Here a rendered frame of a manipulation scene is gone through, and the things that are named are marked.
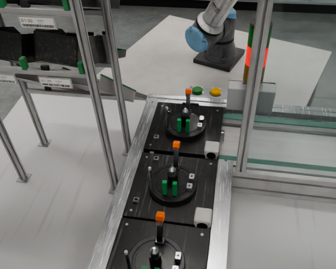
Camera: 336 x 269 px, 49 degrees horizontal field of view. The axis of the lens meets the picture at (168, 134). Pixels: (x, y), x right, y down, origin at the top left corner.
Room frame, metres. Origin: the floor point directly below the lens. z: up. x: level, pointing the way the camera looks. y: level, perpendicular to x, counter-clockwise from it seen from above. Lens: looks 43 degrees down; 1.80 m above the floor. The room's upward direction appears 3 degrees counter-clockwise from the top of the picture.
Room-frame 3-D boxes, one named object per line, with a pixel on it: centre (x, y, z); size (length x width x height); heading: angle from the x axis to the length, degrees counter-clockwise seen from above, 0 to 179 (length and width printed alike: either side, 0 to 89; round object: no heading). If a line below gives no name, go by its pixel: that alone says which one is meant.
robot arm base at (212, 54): (1.50, -0.27, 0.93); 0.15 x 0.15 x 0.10
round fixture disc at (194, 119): (0.91, -0.06, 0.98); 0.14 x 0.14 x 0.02
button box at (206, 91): (1.11, -0.19, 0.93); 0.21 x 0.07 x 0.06; 78
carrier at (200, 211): (0.66, -0.01, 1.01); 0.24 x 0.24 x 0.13; 78
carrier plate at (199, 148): (0.91, -0.06, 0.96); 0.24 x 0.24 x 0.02; 78
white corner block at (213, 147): (0.80, -0.14, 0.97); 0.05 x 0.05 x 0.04; 78
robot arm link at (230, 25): (1.50, -0.26, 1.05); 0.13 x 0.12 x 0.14; 137
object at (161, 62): (1.46, -0.24, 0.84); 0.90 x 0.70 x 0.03; 58
